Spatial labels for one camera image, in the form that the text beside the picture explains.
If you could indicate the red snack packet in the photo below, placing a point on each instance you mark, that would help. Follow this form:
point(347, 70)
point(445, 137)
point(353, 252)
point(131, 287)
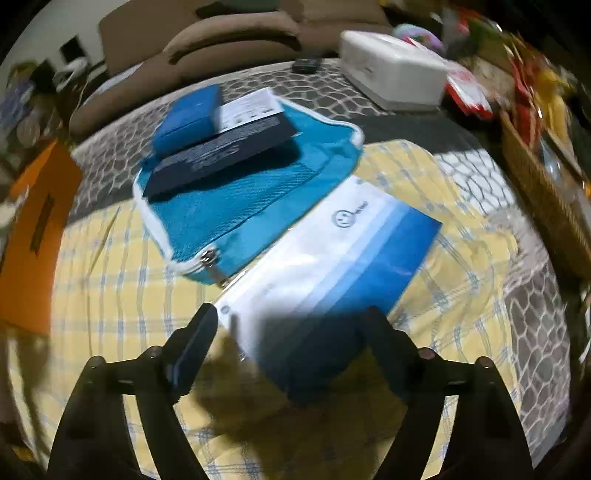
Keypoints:
point(466, 87)

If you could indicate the orange cardboard box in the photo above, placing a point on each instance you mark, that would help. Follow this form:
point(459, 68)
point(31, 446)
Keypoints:
point(32, 240)

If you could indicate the yellow checked cloth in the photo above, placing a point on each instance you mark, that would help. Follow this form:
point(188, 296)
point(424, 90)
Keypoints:
point(115, 300)

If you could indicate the black remote control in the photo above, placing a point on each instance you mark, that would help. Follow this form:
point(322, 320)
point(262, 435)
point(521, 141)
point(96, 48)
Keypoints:
point(305, 65)

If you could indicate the blue box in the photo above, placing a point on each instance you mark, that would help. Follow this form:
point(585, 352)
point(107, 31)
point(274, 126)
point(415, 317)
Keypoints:
point(189, 115)

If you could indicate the white grey appliance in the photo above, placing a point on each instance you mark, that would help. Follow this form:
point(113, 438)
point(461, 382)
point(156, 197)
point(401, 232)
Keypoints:
point(71, 68)

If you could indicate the brown cushion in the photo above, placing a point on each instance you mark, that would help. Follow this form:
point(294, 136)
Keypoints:
point(240, 30)

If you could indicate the grey stone-pattern blanket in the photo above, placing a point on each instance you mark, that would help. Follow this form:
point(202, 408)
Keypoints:
point(531, 332)

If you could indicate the white printed paper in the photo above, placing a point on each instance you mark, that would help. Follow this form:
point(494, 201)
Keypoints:
point(244, 108)

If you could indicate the wicker basket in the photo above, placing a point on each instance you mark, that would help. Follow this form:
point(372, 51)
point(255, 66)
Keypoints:
point(535, 194)

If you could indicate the navy box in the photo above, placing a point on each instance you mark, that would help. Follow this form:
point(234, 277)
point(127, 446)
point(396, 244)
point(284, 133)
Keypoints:
point(217, 157)

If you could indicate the blue white mask packet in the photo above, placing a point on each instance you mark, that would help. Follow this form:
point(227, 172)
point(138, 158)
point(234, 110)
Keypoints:
point(360, 240)

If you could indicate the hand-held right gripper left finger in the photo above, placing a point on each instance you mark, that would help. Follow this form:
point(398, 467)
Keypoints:
point(194, 350)

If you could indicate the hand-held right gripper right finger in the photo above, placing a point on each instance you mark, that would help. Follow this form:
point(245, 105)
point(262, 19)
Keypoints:
point(383, 341)

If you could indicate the white tissue box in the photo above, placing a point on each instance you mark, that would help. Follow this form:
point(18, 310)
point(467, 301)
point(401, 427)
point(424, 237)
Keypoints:
point(392, 64)

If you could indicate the pastel toy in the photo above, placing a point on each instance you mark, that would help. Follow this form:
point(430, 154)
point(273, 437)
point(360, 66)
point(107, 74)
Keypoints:
point(415, 32)

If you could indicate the brown sofa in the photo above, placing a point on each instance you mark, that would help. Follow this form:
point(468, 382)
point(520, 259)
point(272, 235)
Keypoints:
point(138, 27)

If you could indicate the blue mesh pouch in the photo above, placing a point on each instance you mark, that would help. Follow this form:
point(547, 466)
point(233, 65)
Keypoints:
point(277, 184)

